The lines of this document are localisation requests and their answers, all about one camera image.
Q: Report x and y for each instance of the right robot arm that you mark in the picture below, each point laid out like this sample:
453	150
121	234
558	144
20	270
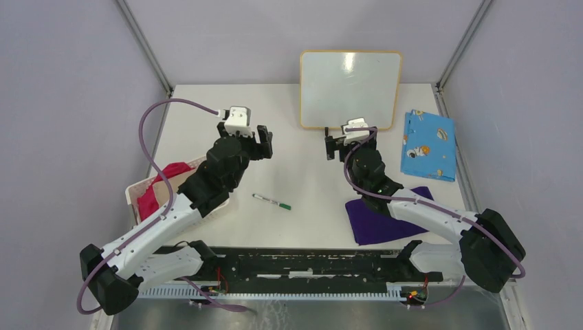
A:
480	246

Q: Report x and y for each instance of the aluminium frame post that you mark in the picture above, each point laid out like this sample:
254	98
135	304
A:
463	44
144	45

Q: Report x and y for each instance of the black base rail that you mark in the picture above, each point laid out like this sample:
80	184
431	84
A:
308	271

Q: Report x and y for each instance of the right aluminium frame post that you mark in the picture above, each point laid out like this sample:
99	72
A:
463	44

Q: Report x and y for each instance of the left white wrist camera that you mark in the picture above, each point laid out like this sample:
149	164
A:
236	119

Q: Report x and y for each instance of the tan cloth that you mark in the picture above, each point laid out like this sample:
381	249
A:
161	192

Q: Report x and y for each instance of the white slotted cable duct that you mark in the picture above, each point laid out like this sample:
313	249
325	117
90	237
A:
185	291

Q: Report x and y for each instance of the blue cartoon cloth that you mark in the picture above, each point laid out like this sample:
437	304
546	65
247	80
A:
429	148

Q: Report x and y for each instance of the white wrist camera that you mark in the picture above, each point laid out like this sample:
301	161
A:
236	119
355	130

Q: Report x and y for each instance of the purple cloth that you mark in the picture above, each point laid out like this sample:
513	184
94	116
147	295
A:
370	227

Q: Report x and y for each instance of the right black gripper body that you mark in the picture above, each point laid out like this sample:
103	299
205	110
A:
344	151

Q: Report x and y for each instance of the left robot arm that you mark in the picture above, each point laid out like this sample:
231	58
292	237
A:
117	272

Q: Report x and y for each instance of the white plastic basket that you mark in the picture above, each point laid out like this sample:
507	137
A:
136	190

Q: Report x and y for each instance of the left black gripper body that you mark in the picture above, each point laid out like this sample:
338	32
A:
249	144

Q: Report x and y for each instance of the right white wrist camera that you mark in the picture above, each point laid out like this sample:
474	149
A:
355	130

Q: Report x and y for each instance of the yellow framed whiteboard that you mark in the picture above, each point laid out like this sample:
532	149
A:
337	85

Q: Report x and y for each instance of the red cloth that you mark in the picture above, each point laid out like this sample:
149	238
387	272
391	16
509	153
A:
147	204

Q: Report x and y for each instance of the left aluminium frame post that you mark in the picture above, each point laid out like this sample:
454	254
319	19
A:
144	45

